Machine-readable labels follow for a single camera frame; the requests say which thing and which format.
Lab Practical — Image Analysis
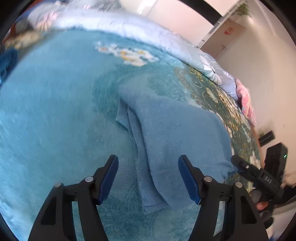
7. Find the blue fleece garment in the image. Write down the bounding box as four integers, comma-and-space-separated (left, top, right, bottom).
116, 84, 236, 214

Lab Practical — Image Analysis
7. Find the stack of folded clothes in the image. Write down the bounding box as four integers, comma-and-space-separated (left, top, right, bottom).
0, 48, 18, 84

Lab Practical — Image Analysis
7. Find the person's right hand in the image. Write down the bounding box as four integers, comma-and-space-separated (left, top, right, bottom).
256, 201, 269, 211

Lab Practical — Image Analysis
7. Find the pink floral quilt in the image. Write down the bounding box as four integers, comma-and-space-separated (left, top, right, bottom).
235, 78, 256, 126

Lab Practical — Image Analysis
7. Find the floral plush bed blanket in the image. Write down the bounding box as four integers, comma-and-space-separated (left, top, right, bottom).
1, 31, 261, 240

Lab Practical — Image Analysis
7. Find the wooden door with red sign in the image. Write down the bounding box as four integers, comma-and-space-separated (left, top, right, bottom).
201, 19, 245, 59

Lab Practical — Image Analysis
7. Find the white black sliding wardrobe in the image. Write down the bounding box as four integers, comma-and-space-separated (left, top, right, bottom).
120, 1, 244, 48

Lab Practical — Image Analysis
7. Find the green hanging plant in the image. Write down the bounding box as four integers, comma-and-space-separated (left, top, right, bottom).
235, 3, 251, 18

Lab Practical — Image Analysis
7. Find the light blue floral duvet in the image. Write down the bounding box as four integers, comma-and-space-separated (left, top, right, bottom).
27, 1, 238, 100

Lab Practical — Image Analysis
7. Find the black speaker by wall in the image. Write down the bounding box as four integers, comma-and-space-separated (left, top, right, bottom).
258, 131, 275, 147

